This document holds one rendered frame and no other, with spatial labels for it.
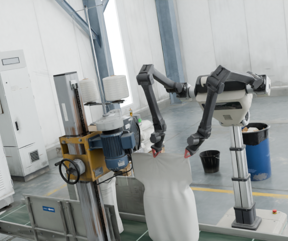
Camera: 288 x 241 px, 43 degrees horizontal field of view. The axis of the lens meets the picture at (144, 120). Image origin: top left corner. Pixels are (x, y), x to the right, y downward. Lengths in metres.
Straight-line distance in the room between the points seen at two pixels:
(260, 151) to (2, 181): 3.40
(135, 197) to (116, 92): 1.26
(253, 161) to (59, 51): 4.81
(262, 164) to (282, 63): 5.96
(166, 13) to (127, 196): 8.48
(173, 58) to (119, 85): 8.89
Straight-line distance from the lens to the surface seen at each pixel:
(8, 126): 6.39
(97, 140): 2.44
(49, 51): 7.78
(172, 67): 11.34
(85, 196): 2.61
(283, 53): 10.42
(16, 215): 4.11
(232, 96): 2.69
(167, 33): 11.32
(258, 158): 4.73
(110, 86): 2.43
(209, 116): 2.33
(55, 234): 3.43
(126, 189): 3.40
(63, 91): 2.44
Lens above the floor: 1.83
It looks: 11 degrees down
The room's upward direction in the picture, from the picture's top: 10 degrees counter-clockwise
